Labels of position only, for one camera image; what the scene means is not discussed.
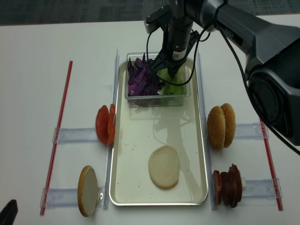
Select sesame bun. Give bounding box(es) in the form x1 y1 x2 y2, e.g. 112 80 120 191
207 106 225 150
221 103 236 148

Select inner tomato slice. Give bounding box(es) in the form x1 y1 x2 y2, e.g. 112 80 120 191
106 104 115 145

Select long clear rail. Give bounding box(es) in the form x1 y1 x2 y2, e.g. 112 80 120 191
103 49 120 210
195 50 218 210

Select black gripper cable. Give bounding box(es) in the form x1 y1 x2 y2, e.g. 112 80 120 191
146 0 300 157

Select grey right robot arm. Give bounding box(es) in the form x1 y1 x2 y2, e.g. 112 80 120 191
144 0 300 146

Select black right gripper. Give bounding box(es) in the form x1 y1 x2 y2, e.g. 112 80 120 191
150 0 199 78

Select sesame bun top front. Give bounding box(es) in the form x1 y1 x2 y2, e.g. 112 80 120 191
207 106 225 150

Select right red rod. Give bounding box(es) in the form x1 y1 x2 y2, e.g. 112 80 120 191
259 118 283 211

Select white pusher block right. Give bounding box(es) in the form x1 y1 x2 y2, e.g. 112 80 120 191
241 177 247 192

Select clear rail under tomato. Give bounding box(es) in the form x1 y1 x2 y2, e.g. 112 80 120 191
52 128 98 144

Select outer tomato slice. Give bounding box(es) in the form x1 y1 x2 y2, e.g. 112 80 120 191
95 105 109 145

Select upright bun slice left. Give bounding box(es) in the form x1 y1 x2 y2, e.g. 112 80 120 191
77 165 98 217

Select tomato slice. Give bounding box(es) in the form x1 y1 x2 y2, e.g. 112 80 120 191
95 105 109 145
106 104 115 145

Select sesame bun top rear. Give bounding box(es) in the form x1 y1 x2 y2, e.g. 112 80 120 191
221 103 236 148

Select green lettuce pile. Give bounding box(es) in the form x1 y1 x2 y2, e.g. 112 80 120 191
157 66 186 95

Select dark bacon patty stack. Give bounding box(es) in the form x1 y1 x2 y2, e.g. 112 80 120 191
220 164 242 208

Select red rod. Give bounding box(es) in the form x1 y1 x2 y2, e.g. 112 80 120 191
40 60 73 216
259 118 283 211

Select clear rail under sesame buns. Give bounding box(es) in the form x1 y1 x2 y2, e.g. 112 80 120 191
234 122 269 140

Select purple cabbage pieces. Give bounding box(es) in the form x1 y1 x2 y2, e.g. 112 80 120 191
127 54 161 97

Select left long clear rail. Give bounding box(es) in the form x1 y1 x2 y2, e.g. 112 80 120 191
103 49 120 210

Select bottom bun slice on tray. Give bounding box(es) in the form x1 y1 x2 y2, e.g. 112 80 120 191
148 145 180 189

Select cream metal tray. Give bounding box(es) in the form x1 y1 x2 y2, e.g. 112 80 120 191
109 59 208 206

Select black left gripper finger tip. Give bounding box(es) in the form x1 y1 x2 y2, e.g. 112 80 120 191
0 199 18 225

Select red meat slice front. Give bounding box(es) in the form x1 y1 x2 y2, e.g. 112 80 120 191
212 170 223 206

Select clear rail under meat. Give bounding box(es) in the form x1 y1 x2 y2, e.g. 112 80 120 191
238 179 277 206

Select clear rail under bun slice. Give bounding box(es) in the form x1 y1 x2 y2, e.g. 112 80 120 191
40 187 108 210

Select right long clear rail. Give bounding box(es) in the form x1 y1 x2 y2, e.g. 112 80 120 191
195 50 218 210

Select left red rod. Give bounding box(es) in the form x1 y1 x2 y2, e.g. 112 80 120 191
40 60 73 216

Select clear plastic salad box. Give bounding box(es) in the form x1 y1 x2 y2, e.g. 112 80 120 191
124 52 190 107

